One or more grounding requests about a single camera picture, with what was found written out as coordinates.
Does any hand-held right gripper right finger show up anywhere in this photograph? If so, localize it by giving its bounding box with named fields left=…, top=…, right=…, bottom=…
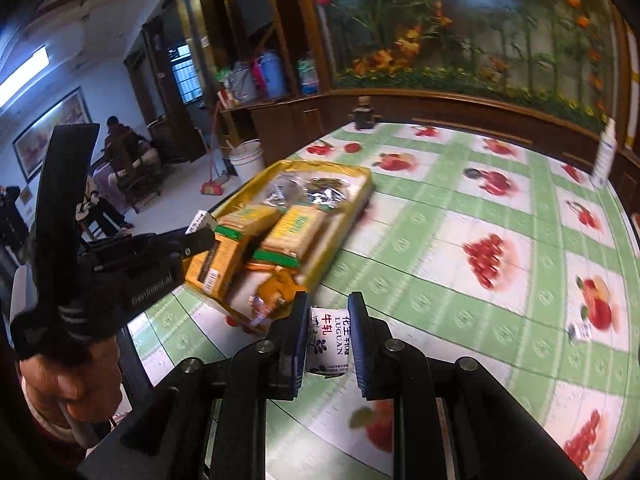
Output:
left=347, top=291, right=587, bottom=480

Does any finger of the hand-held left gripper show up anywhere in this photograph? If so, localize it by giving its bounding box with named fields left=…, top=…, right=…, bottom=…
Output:
left=171, top=226, right=217, bottom=262

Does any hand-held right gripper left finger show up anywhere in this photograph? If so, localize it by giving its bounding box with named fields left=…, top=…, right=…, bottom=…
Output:
left=77, top=291, right=310, bottom=480

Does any small white candy packet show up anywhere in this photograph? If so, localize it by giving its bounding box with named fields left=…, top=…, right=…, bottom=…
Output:
left=567, top=321, right=593, bottom=345
left=305, top=305, right=355, bottom=378

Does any orange snack packet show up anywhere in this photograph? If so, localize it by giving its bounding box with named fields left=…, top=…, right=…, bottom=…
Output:
left=247, top=270, right=308, bottom=333
left=185, top=235, right=251, bottom=301

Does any silver foil snack packet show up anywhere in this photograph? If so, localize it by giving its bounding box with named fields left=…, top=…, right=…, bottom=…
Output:
left=262, top=175, right=301, bottom=206
left=300, top=176, right=351, bottom=208

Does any yellow rectangular tray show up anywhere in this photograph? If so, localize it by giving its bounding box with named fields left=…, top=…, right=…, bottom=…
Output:
left=182, top=159, right=375, bottom=336

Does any person's left forearm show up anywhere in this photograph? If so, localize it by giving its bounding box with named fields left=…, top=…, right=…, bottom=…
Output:
left=0, top=350, right=121, bottom=480

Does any person's left hand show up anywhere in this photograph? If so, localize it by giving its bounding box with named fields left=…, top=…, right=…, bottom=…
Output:
left=17, top=332, right=124, bottom=441

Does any yellow green snack packet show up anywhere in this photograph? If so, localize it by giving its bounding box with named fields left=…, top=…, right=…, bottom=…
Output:
left=215, top=204, right=283, bottom=241
left=252, top=204, right=326, bottom=267

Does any red broom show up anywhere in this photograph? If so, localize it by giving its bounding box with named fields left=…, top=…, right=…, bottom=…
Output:
left=200, top=105, right=226, bottom=195

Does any wooden chair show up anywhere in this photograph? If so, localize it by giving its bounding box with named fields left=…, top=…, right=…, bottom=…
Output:
left=117, top=155, right=166, bottom=211

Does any white plastic bucket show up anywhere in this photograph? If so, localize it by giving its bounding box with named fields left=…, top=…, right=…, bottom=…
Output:
left=229, top=140, right=266, bottom=183

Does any dark wicker basket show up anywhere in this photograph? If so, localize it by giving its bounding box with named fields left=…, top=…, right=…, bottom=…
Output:
left=147, top=115, right=193, bottom=161

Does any wooden cabinet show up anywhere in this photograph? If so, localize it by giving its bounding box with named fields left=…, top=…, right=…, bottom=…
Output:
left=220, top=87, right=351, bottom=166

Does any barred window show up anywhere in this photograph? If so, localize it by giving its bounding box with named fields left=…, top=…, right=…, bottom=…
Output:
left=167, top=44, right=203, bottom=106

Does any fruit print tablecloth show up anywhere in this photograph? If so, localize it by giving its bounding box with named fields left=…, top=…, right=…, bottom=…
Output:
left=127, top=120, right=640, bottom=480

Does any red thermos flask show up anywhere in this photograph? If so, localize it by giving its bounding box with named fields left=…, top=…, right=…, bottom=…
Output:
left=251, top=57, right=268, bottom=98

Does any ceiling light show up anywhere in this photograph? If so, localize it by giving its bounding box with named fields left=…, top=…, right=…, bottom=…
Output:
left=0, top=45, right=51, bottom=108

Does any blue thermos flask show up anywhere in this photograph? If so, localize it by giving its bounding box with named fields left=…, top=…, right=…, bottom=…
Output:
left=261, top=50, right=288, bottom=98

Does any large clear water bottle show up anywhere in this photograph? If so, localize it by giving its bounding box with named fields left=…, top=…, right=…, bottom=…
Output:
left=296, top=56, right=321, bottom=96

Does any small black jar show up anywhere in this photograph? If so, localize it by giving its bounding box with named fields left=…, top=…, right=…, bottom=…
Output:
left=351, top=96, right=378, bottom=131

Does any white plastic bottle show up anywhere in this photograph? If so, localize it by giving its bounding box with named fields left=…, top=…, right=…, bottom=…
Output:
left=590, top=116, right=618, bottom=191

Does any framed wall picture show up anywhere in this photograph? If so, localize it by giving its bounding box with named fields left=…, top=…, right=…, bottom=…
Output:
left=12, top=86, right=93, bottom=183

